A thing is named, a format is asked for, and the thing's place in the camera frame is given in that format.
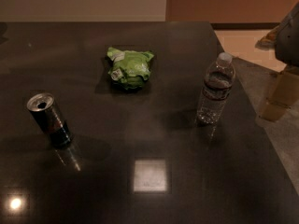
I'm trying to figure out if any clear plastic water bottle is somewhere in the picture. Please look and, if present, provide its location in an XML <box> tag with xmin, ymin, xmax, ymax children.
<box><xmin>196</xmin><ymin>52</ymin><xmax>235</xmax><ymax>126</ymax></box>

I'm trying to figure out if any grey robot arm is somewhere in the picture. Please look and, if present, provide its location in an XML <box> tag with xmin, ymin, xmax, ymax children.
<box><xmin>259</xmin><ymin>3</ymin><xmax>299</xmax><ymax>122</ymax></box>

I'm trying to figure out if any green crumpled chip bag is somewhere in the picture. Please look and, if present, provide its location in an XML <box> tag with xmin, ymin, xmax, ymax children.
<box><xmin>107</xmin><ymin>47</ymin><xmax>154</xmax><ymax>90</ymax></box>

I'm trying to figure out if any dark energy drink can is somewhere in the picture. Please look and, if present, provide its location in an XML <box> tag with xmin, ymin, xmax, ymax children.
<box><xmin>26</xmin><ymin>92</ymin><xmax>72</xmax><ymax>149</ymax></box>

